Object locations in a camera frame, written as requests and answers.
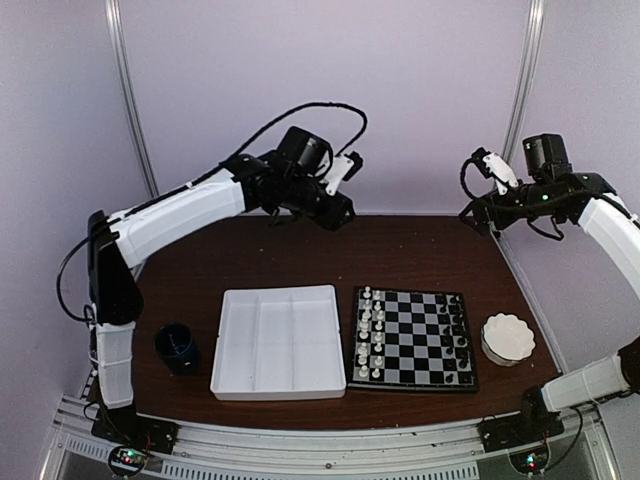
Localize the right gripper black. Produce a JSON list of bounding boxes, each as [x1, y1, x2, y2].
[[459, 179, 562, 236]]

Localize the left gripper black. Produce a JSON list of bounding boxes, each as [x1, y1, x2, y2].
[[283, 175, 356, 232]]

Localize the white plastic compartment tray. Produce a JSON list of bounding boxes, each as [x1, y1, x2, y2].
[[210, 285, 346, 401]]

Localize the white piece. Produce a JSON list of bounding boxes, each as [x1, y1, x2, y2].
[[360, 308, 372, 324]]

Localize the white piece passed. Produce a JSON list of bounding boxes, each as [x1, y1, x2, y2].
[[359, 322, 370, 340]]

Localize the white piece placed later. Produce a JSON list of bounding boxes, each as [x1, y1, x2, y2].
[[357, 343, 369, 366]]

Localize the black white chess board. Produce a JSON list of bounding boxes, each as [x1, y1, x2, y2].
[[346, 286, 479, 394]]

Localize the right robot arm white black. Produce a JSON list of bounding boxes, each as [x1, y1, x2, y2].
[[458, 165, 639, 442]]

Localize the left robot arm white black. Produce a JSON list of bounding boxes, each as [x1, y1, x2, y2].
[[55, 151, 363, 444]]

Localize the white scalloped bowl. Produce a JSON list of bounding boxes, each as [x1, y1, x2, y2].
[[481, 313, 536, 367]]

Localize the dark blue mug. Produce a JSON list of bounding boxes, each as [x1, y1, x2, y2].
[[153, 323, 201, 375]]

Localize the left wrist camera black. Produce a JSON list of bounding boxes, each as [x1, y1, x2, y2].
[[276, 126, 333, 177]]

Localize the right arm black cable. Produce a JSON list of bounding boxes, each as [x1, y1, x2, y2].
[[460, 147, 489, 201]]

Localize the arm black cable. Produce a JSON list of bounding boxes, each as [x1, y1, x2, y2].
[[219, 101, 370, 171], [460, 147, 489, 201]]

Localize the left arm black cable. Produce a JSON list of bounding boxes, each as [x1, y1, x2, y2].
[[219, 101, 370, 171]]

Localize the right aluminium corner post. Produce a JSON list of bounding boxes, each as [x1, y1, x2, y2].
[[502, 0, 546, 166]]

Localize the aluminium corner post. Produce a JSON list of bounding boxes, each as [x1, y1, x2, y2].
[[502, 0, 546, 166], [104, 0, 160, 203]]

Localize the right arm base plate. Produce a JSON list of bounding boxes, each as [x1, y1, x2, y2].
[[477, 414, 564, 453]]

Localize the left aluminium corner post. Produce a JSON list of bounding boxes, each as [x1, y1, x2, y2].
[[104, 0, 160, 203]]

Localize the aluminium front rail frame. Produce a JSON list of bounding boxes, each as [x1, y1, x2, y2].
[[34, 375, 639, 479]]

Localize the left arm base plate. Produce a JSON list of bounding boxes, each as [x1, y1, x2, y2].
[[91, 405, 179, 454]]

